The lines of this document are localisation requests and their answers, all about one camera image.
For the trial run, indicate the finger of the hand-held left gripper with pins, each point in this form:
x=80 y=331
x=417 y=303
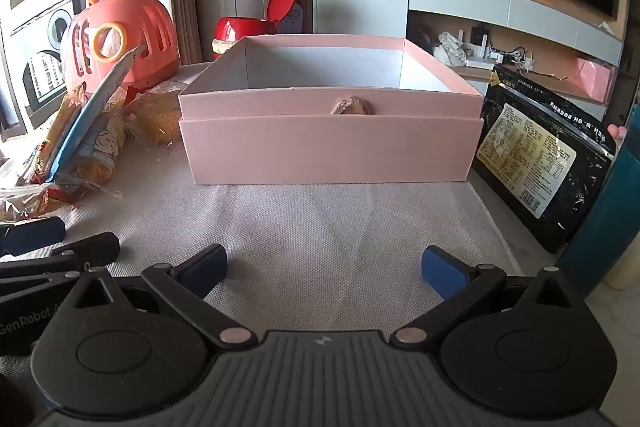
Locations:
x=35 y=234
x=75 y=252

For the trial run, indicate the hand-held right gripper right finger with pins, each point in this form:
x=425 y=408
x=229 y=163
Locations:
x=442 y=272

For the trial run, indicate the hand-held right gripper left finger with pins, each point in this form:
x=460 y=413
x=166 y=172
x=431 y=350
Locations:
x=207 y=268

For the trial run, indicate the clear packet of yellow snacks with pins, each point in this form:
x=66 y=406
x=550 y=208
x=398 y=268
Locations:
x=102 y=152

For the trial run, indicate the golden bread packet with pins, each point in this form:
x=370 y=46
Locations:
x=155 y=114

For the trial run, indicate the pink cardboard box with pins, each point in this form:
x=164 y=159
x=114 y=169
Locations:
x=325 y=147

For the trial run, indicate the brown bread packet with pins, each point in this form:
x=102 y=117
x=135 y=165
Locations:
x=351 y=106

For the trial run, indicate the orange stick snack packet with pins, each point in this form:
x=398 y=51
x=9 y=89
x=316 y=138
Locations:
x=47 y=142

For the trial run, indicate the black snack bag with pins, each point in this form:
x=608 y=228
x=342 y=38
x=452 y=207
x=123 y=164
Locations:
x=540 y=187

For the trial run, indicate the grey box with arched opening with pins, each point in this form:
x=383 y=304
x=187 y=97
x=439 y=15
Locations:
x=45 y=72

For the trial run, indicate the teal bottle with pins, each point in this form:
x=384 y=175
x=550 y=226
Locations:
x=605 y=207

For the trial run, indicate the washing machine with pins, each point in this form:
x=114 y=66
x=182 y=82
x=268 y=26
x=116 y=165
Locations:
x=55 y=24

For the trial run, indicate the pink plastic pet carrier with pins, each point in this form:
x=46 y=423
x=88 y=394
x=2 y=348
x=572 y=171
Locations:
x=135 y=37

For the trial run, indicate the white plastic bag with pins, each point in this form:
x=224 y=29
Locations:
x=450 y=49

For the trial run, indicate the red lidded bin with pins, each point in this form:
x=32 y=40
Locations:
x=237 y=34

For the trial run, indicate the pink paper bag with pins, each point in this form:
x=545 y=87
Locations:
x=594 y=79

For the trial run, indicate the white shelf cabinet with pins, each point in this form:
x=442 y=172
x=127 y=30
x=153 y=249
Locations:
x=540 y=7

